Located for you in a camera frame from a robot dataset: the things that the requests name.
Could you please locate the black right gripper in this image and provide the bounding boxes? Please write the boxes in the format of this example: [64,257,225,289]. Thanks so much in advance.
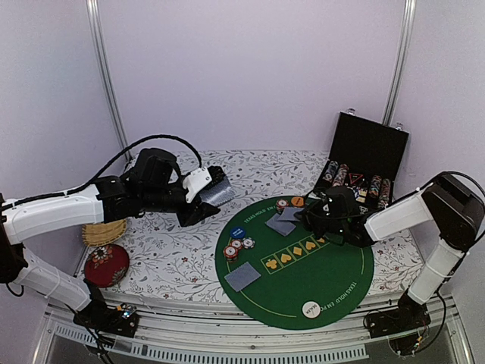
[295,199,346,240]

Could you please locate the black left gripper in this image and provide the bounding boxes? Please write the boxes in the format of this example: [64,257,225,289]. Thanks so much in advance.
[142,174,221,227]

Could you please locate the blue playing card deck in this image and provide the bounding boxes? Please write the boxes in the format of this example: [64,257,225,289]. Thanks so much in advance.
[199,177,236,207]

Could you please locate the orange blind button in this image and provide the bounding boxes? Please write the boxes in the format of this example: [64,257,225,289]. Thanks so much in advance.
[290,196,305,207]

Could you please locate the blue blind button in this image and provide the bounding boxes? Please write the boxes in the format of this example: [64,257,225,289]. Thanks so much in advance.
[230,226,246,240]

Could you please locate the face-down card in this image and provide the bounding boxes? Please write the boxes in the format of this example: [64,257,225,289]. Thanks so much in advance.
[265,215,296,237]
[224,262,261,292]
[277,206,305,222]

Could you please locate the single red five chip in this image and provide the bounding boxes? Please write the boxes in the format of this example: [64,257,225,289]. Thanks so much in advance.
[230,240,243,250]

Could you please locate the white dealer button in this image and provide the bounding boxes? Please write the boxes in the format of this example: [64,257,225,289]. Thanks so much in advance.
[302,301,322,319]

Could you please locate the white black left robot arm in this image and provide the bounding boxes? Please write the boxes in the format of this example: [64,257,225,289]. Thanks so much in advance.
[1,148,225,337]

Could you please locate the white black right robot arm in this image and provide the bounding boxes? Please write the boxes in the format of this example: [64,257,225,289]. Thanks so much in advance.
[296,171,484,337]

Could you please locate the floral white table cloth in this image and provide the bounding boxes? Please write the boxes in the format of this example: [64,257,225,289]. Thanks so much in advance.
[74,150,425,304]

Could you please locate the black poker chip case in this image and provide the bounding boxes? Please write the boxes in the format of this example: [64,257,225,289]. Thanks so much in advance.
[314,112,409,210]

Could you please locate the round green poker mat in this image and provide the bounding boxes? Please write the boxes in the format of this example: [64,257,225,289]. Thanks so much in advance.
[215,198,374,330]

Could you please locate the red floral round cushion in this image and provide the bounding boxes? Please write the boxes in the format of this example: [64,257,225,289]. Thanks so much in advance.
[83,244,130,288]

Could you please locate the woven bamboo basket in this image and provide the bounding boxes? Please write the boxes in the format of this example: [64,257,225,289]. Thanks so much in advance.
[82,219,127,247]

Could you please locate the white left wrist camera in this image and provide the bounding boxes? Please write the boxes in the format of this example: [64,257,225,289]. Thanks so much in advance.
[182,166,226,203]

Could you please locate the right aluminium frame post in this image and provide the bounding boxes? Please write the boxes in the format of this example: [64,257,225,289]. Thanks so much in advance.
[382,0,417,127]

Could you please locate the aluminium frame post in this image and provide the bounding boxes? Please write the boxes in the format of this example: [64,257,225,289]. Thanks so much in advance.
[86,0,128,149]
[382,0,417,127]

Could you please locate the left aluminium frame post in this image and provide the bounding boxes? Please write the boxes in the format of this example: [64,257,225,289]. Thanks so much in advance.
[86,0,128,149]

